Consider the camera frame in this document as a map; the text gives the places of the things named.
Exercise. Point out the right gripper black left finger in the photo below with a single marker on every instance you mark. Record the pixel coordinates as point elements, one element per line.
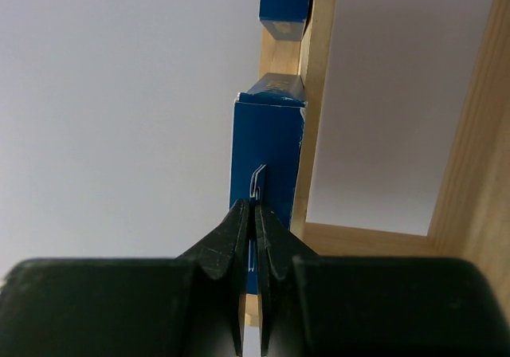
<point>191,305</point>

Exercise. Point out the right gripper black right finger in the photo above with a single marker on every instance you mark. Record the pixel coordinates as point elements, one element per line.
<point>370,306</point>

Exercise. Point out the wooden three-tier shelf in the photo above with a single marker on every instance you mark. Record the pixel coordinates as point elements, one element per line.
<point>406,145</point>

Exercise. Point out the blue Harry's razor box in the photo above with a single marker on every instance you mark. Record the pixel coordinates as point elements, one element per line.
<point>268,131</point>
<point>285,20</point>

